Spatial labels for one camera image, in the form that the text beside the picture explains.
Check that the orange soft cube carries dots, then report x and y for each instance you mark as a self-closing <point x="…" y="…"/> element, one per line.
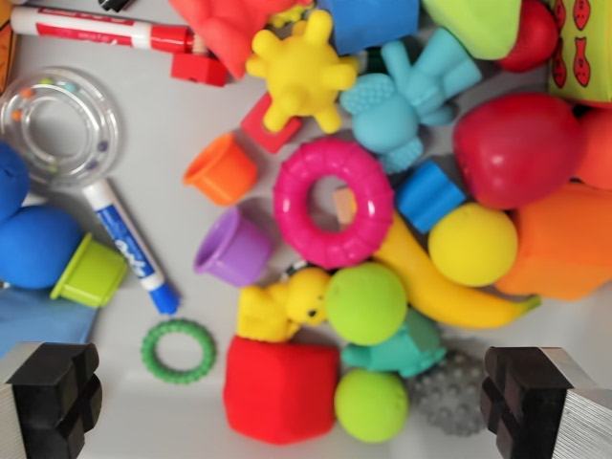
<point x="564" y="244"/>

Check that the red toy tomato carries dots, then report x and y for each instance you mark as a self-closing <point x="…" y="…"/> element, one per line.
<point x="538" y="40"/>

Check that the yellow duck toy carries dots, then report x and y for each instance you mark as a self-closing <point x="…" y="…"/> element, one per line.
<point x="272" y="306"/>

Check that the yellow toy banana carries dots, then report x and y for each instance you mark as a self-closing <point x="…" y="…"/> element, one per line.
<point x="440" y="296"/>

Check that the blue rubber bulb toy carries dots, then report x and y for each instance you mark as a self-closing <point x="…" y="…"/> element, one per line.
<point x="36" y="246"/>

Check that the red toy apple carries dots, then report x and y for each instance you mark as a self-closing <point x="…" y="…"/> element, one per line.
<point x="516" y="148"/>

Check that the orange stacking cup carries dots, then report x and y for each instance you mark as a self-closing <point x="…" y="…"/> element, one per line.
<point x="225" y="169"/>

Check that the light green soft toy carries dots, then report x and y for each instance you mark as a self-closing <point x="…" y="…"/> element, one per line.
<point x="478" y="24"/>

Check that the yellow-green plastic piece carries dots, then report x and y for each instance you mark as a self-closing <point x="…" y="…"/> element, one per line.
<point x="287" y="16"/>

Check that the blue Expo marker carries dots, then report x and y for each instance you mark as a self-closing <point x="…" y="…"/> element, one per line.
<point x="129" y="244"/>

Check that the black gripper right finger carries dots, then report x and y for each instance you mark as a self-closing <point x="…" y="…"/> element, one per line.
<point x="535" y="397"/>

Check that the blue stacking cup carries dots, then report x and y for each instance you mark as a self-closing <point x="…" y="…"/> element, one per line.
<point x="368" y="24"/>

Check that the green box with red fish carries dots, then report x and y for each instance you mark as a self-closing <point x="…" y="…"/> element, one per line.
<point x="581" y="48"/>

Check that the red Expo marker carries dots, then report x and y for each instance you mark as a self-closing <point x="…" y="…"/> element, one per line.
<point x="86" y="28"/>

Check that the grey spiky ball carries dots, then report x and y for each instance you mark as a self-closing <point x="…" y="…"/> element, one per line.
<point x="449" y="401"/>

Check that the teal rubber turtle toy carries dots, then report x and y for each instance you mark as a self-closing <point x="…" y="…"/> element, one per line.
<point x="411" y="349"/>

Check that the red squishy rubber toy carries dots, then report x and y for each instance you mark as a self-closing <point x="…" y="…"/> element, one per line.
<point x="225" y="26"/>

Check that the orange-red rubber toy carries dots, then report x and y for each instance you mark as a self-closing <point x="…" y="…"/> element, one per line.
<point x="597" y="148"/>

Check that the light blue elephant toy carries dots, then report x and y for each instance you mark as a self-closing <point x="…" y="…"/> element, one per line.
<point x="397" y="110"/>

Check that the blue plastic block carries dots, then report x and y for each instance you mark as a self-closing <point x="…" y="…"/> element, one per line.
<point x="430" y="196"/>

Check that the purple stacking cup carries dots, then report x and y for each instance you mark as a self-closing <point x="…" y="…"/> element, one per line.
<point x="239" y="248"/>

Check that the red square block with hole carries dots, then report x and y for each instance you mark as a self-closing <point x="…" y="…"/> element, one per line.
<point x="275" y="136"/>

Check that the beige plastic screw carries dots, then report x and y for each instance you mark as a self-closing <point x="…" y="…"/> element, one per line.
<point x="201" y="45"/>

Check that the lime green ball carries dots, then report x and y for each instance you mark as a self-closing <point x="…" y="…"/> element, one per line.
<point x="370" y="406"/>
<point x="365" y="303"/>

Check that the red soft cube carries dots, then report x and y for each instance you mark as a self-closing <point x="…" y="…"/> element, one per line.
<point x="279" y="392"/>

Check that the orange box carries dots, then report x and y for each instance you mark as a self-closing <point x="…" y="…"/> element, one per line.
<point x="6" y="52"/>

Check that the small wooden block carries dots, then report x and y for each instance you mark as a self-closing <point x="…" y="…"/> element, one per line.
<point x="345" y="205"/>

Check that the yellow spiky rubber ball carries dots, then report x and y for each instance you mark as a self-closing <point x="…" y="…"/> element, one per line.
<point x="301" y="72"/>

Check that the small red plastic block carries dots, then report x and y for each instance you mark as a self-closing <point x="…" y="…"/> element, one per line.
<point x="198" y="69"/>

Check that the lime green stacking cup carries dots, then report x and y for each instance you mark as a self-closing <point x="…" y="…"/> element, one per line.
<point x="91" y="272"/>

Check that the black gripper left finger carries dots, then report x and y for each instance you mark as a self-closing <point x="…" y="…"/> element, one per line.
<point x="52" y="397"/>

